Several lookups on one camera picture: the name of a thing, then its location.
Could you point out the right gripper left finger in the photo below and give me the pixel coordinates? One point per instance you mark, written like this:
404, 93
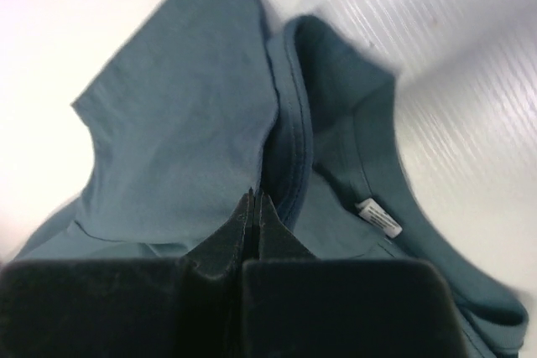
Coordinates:
137, 307

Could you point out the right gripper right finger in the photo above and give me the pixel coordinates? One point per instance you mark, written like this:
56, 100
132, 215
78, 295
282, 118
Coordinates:
296, 305

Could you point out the grey-blue t shirt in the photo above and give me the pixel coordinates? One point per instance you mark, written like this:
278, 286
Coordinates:
202, 105

